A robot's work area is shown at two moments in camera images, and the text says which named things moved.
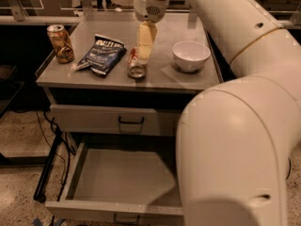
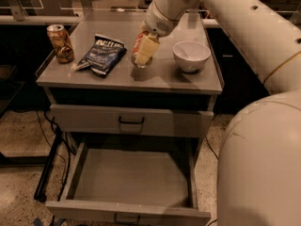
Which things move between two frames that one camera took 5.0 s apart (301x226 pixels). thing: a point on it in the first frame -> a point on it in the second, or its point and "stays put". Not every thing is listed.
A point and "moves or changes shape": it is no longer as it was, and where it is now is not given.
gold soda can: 61,42 stays put
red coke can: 136,69 moves or changes shape
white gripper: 148,9 -> 155,22
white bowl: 190,56 stays put
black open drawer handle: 125,221 stays put
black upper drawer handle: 131,121 stays put
